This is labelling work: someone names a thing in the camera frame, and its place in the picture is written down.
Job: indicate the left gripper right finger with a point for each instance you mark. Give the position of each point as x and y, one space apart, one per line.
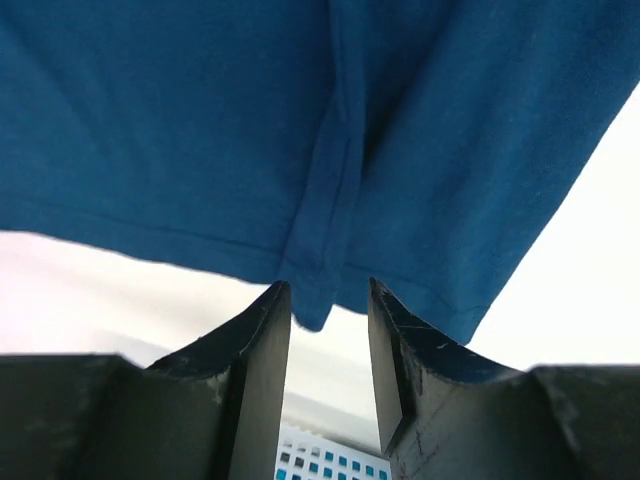
445 412

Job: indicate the white plastic basket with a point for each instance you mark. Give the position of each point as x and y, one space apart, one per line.
303 455

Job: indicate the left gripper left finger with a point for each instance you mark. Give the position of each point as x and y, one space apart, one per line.
210 410

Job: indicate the dark blue t shirt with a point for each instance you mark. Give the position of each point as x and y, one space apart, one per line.
423 143

